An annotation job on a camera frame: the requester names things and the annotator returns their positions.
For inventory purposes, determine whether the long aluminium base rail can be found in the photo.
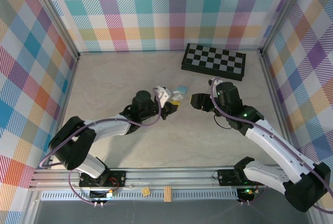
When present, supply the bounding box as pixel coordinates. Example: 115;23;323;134
28;166;314;191

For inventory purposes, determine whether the aluminium frame post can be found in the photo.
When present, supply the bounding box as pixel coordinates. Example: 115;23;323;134
25;0;80;61
259;0;311;56

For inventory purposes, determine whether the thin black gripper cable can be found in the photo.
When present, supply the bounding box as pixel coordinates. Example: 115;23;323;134
212;113;231;129

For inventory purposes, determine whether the aluminium side floor rail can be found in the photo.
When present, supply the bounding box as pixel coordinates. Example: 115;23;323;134
259;52;300;167
50;57;80;143

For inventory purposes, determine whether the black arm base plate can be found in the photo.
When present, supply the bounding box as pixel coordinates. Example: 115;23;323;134
79;170;127;187
217;168;266;186

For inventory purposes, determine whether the small wooden block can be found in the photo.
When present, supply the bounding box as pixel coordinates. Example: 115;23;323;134
163;186;173;203

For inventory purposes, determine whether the folded black white chessboard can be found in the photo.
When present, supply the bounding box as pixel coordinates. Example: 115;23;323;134
181;43;247;82

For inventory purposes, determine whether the slotted grey cable duct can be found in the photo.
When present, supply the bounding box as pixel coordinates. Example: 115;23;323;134
41;191;240;202

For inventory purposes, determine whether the small black controller board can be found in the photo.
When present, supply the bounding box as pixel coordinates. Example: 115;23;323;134
89;189;117;200
238;187;257;201

